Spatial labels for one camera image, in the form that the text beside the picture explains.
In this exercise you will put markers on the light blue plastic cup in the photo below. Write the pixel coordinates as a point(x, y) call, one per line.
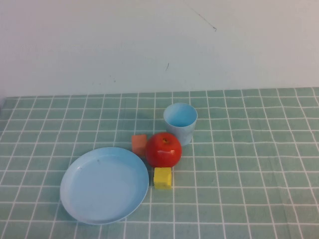
point(185, 135)

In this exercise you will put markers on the light blue plastic plate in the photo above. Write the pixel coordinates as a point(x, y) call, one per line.
point(104, 186)

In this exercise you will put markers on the orange foam cube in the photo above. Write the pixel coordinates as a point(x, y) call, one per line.
point(138, 144)

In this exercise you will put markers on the red apple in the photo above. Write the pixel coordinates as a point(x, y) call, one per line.
point(162, 153)

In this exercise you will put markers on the yellow foam cube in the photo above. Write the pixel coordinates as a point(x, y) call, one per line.
point(162, 178)

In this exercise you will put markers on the green white checked tablecloth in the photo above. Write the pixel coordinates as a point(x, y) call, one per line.
point(249, 174)

